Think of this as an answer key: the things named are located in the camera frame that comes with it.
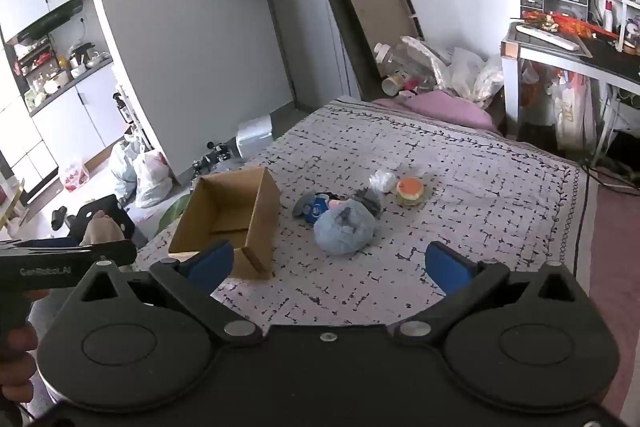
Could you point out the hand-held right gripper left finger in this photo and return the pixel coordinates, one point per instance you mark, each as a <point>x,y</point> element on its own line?
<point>210,264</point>

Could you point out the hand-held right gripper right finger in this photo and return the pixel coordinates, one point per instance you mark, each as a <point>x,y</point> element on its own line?
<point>447,269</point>

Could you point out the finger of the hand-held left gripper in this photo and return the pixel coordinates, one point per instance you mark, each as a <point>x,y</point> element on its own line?
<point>115,253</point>
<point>45,243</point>

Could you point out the brown cardboard box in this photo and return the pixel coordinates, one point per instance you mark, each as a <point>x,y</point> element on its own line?
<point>225,217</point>

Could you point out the burger plush toy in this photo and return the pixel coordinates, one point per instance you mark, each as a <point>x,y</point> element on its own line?
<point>411,192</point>

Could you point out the black lace cloth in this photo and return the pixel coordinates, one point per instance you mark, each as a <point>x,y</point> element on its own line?
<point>367,201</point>

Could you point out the grey-blue soft cloth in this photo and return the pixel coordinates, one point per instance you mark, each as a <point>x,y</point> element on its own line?
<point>345,229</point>

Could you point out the clear white plastic bag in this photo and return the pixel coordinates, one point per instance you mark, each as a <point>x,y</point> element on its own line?
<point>382,179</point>

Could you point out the blue and white packet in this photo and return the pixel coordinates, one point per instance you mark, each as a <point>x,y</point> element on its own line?
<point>315,207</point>

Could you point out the person's left hand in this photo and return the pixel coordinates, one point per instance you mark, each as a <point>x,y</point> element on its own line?
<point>16,357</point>

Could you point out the person's foot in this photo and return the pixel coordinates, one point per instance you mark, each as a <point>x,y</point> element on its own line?
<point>102,229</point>

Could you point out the black dotted slipper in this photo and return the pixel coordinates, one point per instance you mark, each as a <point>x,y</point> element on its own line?
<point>102,207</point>

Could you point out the green cloth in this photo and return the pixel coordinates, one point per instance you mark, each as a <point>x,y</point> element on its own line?
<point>172,212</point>

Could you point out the red and white bag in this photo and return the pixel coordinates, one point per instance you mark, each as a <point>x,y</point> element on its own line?
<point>75,174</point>

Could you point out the white plastic bag red print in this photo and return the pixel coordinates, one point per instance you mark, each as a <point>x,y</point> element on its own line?
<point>150,179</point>

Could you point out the grey-white plastic bag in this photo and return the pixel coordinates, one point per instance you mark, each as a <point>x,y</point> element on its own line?
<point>122,162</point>

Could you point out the white foam box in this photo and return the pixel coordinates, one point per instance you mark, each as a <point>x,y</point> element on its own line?
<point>255,134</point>

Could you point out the black bottle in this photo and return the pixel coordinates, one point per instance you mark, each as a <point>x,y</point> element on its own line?
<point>120,107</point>

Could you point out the pink pillow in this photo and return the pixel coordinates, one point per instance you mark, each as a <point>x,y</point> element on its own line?
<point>440,106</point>

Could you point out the kitchen counter with cookware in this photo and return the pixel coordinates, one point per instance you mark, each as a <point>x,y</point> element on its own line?
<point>60,67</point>

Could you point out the paper cup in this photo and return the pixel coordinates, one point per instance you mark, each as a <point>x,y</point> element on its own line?
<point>392,83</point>

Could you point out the pile of white plastic bags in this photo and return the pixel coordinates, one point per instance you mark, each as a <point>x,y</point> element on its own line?
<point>470,74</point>

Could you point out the plastic bag under desk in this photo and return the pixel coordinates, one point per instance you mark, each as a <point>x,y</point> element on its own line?
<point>570,107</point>

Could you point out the clear plastic jar white lid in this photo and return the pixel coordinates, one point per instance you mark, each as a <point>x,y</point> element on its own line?
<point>400,59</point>

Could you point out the black range hood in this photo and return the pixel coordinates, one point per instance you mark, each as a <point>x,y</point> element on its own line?
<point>45,21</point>

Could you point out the white desk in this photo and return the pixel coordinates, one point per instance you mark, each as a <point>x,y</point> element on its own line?
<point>575,57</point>

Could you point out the grey door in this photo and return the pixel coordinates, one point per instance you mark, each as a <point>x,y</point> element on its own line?
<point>320,32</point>

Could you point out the brown folded board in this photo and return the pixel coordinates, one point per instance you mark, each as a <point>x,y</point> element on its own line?
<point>372,22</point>

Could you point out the white bottle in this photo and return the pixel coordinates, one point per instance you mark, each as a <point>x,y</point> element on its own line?
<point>608,14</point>

